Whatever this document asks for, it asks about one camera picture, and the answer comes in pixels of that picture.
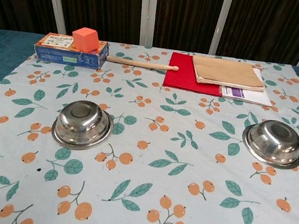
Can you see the dark pleated curtain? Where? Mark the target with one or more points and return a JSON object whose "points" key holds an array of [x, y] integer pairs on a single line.
{"points": [[106, 0]]}

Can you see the red notebook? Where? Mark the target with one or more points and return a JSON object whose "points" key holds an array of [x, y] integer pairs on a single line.
{"points": [[179, 74]]}

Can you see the steel bowl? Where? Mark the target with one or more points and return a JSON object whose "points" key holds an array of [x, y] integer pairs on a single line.
{"points": [[80, 126], [273, 144]]}

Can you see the floral tablecloth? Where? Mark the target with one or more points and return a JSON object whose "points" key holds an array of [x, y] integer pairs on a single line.
{"points": [[141, 172]]}

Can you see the blue and orange cardboard box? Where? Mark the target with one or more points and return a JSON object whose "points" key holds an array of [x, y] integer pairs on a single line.
{"points": [[62, 56]]}

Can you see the orange foam cube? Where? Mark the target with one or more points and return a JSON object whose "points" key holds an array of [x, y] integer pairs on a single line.
{"points": [[84, 40]]}

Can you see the white spiral notebook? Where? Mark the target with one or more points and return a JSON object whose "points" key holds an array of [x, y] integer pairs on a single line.
{"points": [[252, 97]]}

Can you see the brown paper notebook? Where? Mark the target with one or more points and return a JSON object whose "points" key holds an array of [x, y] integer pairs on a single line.
{"points": [[225, 69]]}

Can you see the wooden drumstick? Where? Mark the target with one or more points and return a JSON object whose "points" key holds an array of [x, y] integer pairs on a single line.
{"points": [[139, 63]]}

